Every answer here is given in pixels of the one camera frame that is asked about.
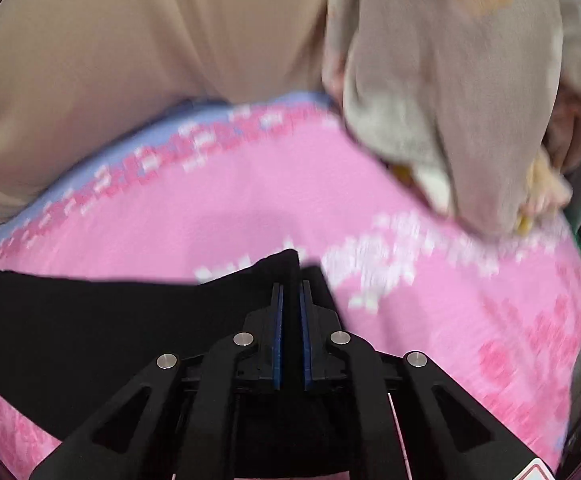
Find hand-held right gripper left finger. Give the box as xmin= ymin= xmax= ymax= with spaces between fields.
xmin=29 ymin=283 xmax=284 ymax=480

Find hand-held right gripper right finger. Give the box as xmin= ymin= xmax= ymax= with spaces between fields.
xmin=299 ymin=280 xmax=537 ymax=480

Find black pants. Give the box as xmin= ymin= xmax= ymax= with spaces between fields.
xmin=0 ymin=249 xmax=343 ymax=476

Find pink floral bedsheet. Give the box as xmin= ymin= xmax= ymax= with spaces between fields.
xmin=0 ymin=91 xmax=581 ymax=480

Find grey printed cloth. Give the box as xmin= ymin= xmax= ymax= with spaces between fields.
xmin=323 ymin=0 xmax=573 ymax=238

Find beige padded headboard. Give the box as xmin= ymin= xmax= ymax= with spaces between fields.
xmin=0 ymin=0 xmax=581 ymax=226

